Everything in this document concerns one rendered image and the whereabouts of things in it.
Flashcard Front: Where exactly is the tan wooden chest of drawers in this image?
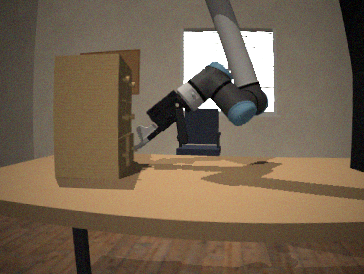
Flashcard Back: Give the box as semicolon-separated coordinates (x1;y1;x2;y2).
53;54;132;180

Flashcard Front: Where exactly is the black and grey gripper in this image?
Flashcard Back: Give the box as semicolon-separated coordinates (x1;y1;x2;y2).
133;90;191;150

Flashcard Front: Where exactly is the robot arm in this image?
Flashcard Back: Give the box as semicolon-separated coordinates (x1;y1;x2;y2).
175;0;269;145

